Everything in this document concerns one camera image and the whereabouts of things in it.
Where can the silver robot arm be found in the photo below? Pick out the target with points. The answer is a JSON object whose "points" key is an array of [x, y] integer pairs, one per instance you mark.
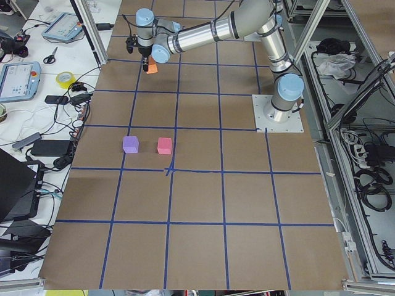
{"points": [[159, 39]]}

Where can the black phone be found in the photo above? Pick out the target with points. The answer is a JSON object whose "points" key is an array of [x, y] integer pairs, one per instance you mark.
{"points": [[56, 99]]}

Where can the black handled scissors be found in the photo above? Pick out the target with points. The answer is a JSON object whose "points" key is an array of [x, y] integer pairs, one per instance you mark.
{"points": [[51, 58]]}

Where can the pink foam block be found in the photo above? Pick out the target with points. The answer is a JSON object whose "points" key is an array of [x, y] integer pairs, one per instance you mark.
{"points": [[164, 146]]}

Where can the upper teach pendant tablet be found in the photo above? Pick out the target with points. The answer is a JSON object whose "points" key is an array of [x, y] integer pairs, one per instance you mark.
{"points": [[65, 29]]}

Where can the aluminium side frame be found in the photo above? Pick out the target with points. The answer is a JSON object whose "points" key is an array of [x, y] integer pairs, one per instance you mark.
{"points": [[352, 120]]}

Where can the black power adapter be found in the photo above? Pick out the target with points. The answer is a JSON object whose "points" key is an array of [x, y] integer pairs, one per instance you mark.
{"points": [[50, 148]]}

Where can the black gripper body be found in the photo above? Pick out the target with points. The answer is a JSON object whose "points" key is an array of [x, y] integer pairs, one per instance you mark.
{"points": [[144, 52]]}

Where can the yellow tape roll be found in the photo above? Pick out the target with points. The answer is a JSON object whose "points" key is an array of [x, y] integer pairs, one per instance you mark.
{"points": [[65, 79]]}

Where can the orange foam block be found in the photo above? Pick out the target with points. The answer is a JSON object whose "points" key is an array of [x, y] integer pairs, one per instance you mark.
{"points": [[152, 67]]}

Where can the lower teach pendant tablet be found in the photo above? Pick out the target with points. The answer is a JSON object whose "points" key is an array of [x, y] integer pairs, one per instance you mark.
{"points": [[19, 81]]}

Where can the black laptop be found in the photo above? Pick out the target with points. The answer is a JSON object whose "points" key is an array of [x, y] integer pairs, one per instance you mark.
{"points": [[20, 185]]}

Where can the crumpled white cloth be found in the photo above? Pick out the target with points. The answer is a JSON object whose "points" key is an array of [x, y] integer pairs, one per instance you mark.
{"points": [[338, 66]]}

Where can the black cloth bundle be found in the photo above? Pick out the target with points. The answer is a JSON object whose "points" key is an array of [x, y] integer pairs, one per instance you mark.
{"points": [[333, 46]]}

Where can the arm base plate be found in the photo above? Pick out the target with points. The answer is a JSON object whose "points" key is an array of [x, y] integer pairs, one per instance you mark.
{"points": [[253, 37], [270, 120]]}

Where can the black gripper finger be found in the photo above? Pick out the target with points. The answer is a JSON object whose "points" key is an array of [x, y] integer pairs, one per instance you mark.
{"points": [[146, 64]]}

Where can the teach pendant tablet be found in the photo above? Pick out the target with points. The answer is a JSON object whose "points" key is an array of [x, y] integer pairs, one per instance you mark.
{"points": [[65, 29], [19, 81]]}

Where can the purple foam block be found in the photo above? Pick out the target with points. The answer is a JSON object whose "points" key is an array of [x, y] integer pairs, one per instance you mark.
{"points": [[130, 144]]}

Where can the aluminium frame post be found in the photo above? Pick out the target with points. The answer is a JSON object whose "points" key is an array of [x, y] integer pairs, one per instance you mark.
{"points": [[89, 27]]}

